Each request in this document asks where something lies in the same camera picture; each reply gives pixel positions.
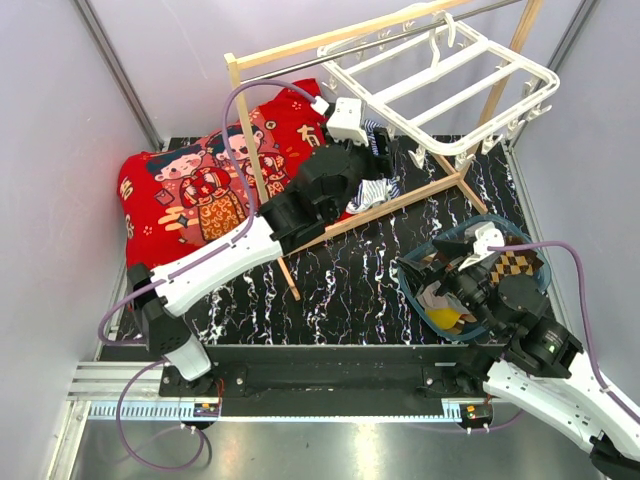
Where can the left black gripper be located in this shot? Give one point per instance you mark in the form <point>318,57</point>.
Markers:
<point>383,165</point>

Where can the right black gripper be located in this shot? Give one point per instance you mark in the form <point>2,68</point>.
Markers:
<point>417,277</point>

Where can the white plastic clip hanger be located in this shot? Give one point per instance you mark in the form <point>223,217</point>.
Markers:
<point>453,90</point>

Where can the wooden drying rack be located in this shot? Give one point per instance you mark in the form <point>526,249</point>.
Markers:
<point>266,66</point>

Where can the brown argyle sock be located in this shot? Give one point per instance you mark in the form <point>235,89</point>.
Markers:
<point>512,263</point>

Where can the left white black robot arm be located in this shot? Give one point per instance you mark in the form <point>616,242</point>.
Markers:
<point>311,202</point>

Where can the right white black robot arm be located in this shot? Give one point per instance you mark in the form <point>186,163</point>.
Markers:
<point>542,367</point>

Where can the grey sock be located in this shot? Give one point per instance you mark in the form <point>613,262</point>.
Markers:
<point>429,301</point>

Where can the blue striped cloth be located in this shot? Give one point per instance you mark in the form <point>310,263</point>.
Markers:
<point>373,193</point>

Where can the yellow sock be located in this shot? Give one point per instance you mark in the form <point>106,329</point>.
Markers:
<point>446,319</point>

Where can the clear blue plastic bin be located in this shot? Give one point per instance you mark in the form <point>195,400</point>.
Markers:
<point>517,300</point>

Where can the red cartoon pillow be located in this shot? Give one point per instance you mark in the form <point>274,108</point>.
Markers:
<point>177,201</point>

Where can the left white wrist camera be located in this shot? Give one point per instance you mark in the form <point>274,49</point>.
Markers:
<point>345,119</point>

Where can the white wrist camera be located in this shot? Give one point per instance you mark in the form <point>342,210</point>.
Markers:
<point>484,236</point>
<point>345,119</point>

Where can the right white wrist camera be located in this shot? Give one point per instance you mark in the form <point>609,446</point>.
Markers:
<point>484,236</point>

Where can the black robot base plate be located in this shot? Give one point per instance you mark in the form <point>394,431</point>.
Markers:
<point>241,371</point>

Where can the right vertical aluminium post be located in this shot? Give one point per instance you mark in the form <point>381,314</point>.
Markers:
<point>572,33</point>

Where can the vertical aluminium post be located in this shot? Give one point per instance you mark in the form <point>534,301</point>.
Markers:
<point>110,57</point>
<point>572,33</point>

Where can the left vertical aluminium post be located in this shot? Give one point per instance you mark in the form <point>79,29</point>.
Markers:
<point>110,57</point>

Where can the aluminium frame rail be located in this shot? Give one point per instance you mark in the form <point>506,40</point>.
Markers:
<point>97,381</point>

